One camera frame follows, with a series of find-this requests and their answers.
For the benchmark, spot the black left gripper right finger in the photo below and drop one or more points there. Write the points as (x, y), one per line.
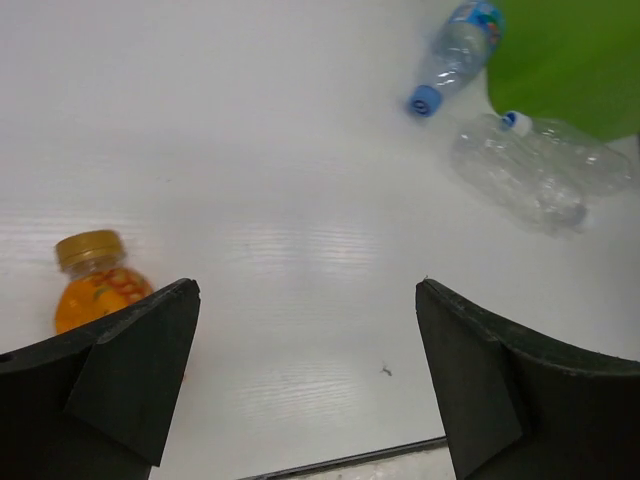
(517, 404)

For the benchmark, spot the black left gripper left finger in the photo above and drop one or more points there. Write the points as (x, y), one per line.
(97, 402)

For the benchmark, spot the short orange bottle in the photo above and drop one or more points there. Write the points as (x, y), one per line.
(100, 281)

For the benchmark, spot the blue cap water bottle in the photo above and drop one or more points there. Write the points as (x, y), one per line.
(458, 53)

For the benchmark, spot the green plastic bin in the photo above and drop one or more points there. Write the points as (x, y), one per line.
(570, 60)

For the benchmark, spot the large clear crushed bottle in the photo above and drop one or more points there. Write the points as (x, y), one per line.
(501, 166)

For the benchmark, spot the metal table edge rail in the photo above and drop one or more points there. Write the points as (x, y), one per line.
(383, 455)

